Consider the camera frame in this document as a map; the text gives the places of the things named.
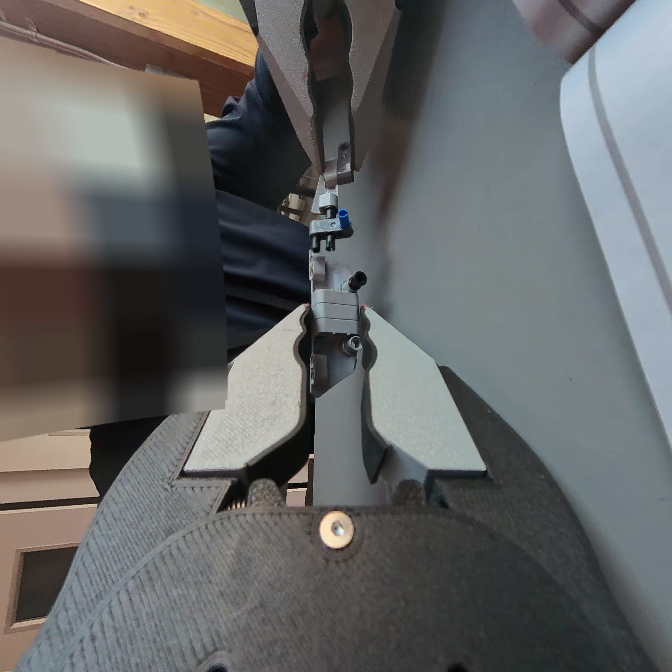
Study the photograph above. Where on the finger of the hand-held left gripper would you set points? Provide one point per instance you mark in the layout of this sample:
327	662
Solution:
281	63
372	78

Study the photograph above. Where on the grey lego beam blue pin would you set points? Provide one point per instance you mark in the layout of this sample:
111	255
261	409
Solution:
328	227

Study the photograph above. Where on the person's dark clothed torso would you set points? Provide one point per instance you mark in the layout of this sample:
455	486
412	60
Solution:
262	262

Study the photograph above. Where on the light grey lego chassis assembly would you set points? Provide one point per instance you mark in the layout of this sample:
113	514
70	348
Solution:
333	315

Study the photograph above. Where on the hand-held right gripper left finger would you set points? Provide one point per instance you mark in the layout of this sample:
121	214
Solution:
257	404

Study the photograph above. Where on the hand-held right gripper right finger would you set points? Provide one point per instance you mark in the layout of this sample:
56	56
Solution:
420	414

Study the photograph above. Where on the wooden beam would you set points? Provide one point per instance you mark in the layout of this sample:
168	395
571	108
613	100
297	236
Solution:
131	31

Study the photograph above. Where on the beige cabinet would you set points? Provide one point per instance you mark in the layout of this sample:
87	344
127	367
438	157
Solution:
42	525

